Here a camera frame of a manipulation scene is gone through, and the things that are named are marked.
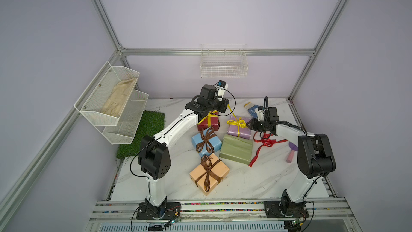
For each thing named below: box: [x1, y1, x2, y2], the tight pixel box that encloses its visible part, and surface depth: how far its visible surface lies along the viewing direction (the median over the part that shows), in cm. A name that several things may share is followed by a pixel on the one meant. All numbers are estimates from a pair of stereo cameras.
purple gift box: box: [226, 115, 252, 140], surface depth 95 cm
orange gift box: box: [189, 153, 230, 197], surface depth 81 cm
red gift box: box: [196, 110, 220, 132], surface depth 100 cm
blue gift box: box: [191, 127, 223, 158], surface depth 90 cm
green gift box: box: [219, 133, 254, 165], surface depth 91 cm
